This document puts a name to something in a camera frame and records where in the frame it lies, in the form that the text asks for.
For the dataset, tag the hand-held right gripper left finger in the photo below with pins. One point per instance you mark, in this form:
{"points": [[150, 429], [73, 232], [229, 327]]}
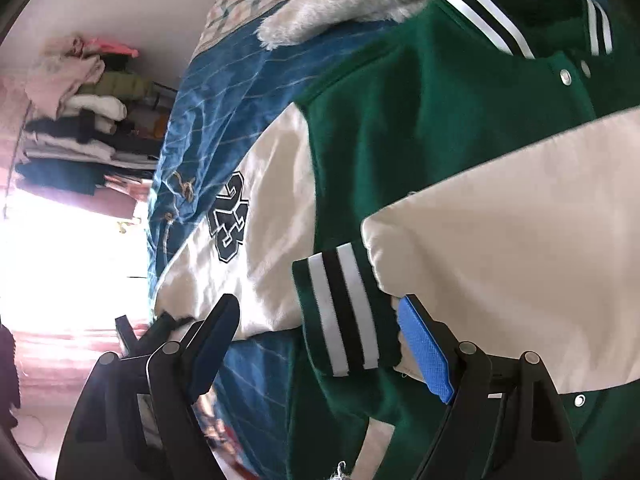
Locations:
{"points": [[216, 347]]}

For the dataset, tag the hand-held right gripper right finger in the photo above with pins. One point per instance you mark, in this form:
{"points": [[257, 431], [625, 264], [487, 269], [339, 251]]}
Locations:
{"points": [[426, 350]]}

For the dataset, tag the green and white varsity jacket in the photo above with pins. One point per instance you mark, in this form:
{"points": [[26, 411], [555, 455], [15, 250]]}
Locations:
{"points": [[400, 110]]}

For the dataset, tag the pile of folded clothes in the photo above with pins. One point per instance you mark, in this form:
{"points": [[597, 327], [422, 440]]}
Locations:
{"points": [[75, 110]]}

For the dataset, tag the pink curtain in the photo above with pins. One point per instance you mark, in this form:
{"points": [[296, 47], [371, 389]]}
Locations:
{"points": [[65, 360]]}

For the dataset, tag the dark cloth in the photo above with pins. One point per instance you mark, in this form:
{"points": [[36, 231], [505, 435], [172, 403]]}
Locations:
{"points": [[7, 375]]}

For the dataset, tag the blue printed blanket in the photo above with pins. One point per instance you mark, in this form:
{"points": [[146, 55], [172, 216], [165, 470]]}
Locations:
{"points": [[225, 110]]}

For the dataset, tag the metal shelf rack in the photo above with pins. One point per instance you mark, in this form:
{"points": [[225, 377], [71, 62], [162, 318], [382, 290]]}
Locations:
{"points": [[161, 94]]}

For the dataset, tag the checkered bed sheet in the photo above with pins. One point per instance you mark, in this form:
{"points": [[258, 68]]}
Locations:
{"points": [[240, 5]]}

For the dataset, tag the white fluffy cloth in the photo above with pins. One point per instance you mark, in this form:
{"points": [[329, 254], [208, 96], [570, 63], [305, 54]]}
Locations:
{"points": [[350, 0]]}

